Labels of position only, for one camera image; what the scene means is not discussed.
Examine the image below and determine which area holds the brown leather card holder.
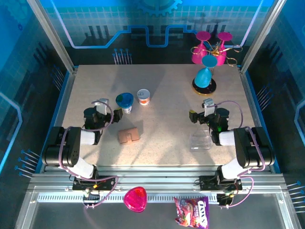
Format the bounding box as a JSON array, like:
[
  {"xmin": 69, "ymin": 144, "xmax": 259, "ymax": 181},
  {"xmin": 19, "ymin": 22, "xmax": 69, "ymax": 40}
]
[{"xmin": 118, "ymin": 127, "xmax": 141, "ymax": 145}]

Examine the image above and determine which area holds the cup with blue lid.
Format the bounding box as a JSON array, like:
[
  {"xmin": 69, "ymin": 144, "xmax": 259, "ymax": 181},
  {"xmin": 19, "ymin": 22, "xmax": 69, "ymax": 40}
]
[{"xmin": 115, "ymin": 92, "xmax": 134, "ymax": 115}]

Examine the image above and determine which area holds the small can with white lid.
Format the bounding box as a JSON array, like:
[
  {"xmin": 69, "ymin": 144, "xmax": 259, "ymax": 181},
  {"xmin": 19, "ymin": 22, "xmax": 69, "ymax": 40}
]
[{"xmin": 137, "ymin": 89, "xmax": 151, "ymax": 106}]

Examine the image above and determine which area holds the cup tree with goblets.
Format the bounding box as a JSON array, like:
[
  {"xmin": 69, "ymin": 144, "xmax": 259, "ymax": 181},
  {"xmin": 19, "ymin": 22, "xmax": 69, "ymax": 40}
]
[{"xmin": 190, "ymin": 39, "xmax": 243, "ymax": 96}]

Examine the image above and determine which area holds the blue goblet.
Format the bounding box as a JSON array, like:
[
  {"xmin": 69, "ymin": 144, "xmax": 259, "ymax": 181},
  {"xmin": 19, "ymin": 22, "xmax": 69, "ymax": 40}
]
[{"xmin": 194, "ymin": 55, "xmax": 218, "ymax": 88}]

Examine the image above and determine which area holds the pink goblet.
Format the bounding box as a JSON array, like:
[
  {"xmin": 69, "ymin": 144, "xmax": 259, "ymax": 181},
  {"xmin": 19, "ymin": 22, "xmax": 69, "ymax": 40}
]
[
  {"xmin": 214, "ymin": 32, "xmax": 233, "ymax": 66},
  {"xmin": 192, "ymin": 31, "xmax": 212, "ymax": 64}
]

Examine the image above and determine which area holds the pink heart-shaped bowl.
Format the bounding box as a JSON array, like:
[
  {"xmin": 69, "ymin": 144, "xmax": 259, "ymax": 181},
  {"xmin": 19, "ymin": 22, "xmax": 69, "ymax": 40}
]
[{"xmin": 123, "ymin": 186, "xmax": 148, "ymax": 213}]

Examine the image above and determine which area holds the purple candy bag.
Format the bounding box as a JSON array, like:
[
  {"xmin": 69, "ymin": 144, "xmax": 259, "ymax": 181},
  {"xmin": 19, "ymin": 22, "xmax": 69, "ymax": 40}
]
[{"xmin": 173, "ymin": 196, "xmax": 209, "ymax": 229}]

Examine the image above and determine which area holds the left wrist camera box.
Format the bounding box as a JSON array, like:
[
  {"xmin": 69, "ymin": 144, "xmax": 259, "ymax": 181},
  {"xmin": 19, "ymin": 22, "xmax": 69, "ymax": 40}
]
[{"xmin": 98, "ymin": 98, "xmax": 110, "ymax": 116}]

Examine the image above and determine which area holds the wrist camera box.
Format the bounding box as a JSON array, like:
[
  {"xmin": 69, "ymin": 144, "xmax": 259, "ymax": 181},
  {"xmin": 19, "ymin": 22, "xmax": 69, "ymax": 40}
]
[
  {"xmin": 98, "ymin": 98, "xmax": 110, "ymax": 116},
  {"xmin": 202, "ymin": 98, "xmax": 216, "ymax": 116}
]

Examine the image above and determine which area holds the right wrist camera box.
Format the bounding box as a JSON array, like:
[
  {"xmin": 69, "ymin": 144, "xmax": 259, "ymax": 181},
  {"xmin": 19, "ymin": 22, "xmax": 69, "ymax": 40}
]
[{"xmin": 202, "ymin": 98, "xmax": 216, "ymax": 116}]

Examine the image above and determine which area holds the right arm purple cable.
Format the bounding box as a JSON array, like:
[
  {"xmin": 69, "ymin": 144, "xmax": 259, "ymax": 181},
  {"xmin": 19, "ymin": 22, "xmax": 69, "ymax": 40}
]
[{"xmin": 214, "ymin": 100, "xmax": 265, "ymax": 208}]

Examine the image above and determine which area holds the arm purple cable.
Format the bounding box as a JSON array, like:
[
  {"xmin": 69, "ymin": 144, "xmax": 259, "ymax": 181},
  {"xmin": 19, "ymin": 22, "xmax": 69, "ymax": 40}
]
[
  {"xmin": 214, "ymin": 100, "xmax": 265, "ymax": 208},
  {"xmin": 58, "ymin": 100, "xmax": 119, "ymax": 209}
]

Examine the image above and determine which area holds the aluminium table side rail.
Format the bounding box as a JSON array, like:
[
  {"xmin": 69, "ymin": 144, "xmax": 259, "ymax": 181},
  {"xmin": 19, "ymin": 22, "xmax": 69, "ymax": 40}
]
[
  {"xmin": 42, "ymin": 66, "xmax": 78, "ymax": 174},
  {"xmin": 239, "ymin": 66, "xmax": 272, "ymax": 174}
]

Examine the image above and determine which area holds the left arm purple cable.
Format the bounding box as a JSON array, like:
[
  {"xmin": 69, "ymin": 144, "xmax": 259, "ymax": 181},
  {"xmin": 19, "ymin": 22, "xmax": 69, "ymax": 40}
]
[{"xmin": 58, "ymin": 100, "xmax": 119, "ymax": 209}]

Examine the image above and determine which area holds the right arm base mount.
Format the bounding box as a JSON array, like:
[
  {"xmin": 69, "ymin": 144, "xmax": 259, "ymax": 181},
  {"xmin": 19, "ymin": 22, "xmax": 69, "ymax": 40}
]
[{"xmin": 199, "ymin": 175, "xmax": 243, "ymax": 191}]

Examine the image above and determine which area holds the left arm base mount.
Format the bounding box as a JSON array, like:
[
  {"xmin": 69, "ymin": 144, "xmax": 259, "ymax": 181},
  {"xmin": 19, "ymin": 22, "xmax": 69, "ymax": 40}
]
[{"xmin": 72, "ymin": 175, "xmax": 118, "ymax": 191}]

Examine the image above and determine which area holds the aluminium front rail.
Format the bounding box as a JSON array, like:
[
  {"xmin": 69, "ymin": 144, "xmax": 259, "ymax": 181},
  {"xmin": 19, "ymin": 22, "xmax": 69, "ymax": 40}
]
[{"xmin": 28, "ymin": 166, "xmax": 286, "ymax": 191}]

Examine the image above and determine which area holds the white slotted cable duct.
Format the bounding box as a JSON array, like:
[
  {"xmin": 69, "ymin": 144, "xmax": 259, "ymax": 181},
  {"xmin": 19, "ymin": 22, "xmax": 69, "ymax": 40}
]
[{"xmin": 37, "ymin": 192, "xmax": 219, "ymax": 204}]

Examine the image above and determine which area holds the aluminium frame post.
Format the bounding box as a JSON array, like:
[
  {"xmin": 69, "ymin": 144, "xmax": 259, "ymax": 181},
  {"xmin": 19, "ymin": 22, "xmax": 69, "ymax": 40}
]
[
  {"xmin": 239, "ymin": 0, "xmax": 286, "ymax": 72},
  {"xmin": 27, "ymin": 0, "xmax": 78, "ymax": 73}
]

